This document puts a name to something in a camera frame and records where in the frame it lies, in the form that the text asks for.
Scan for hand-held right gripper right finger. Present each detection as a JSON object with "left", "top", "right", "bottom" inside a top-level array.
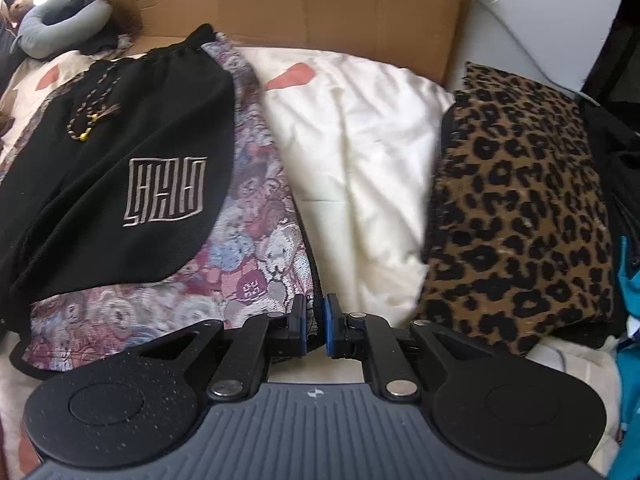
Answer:
[{"left": 325, "top": 294, "right": 496, "bottom": 401}]

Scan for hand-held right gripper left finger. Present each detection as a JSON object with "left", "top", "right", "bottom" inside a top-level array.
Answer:
[{"left": 135, "top": 295, "right": 310, "bottom": 401}]

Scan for brown plush toy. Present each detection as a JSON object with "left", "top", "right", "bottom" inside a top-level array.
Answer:
[{"left": 0, "top": 0, "right": 38, "bottom": 28}]

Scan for black garment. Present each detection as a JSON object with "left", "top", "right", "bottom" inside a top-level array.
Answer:
[{"left": 580, "top": 25, "right": 640, "bottom": 281}]

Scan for teal cloth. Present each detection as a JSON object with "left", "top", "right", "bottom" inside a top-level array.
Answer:
[{"left": 612, "top": 237, "right": 640, "bottom": 480}]

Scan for cream bear print blanket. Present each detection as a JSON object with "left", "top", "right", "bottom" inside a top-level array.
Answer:
[{"left": 0, "top": 45, "right": 626, "bottom": 480}]

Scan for black cloth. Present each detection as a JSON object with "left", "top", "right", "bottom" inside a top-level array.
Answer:
[{"left": 80, "top": 25, "right": 133, "bottom": 56}]

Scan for leopard print cloth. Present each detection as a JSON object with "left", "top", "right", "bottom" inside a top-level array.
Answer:
[{"left": 420, "top": 61, "right": 616, "bottom": 358}]

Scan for grey neck pillow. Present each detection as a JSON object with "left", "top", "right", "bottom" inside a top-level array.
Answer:
[{"left": 11, "top": 0, "right": 113, "bottom": 61}]

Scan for folded brown cardboard sheet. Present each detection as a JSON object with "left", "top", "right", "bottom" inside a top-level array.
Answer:
[{"left": 75, "top": 0, "right": 478, "bottom": 86}]

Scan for black patterned drawstring shorts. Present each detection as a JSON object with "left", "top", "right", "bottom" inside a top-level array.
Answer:
[{"left": 0, "top": 23, "right": 321, "bottom": 381}]

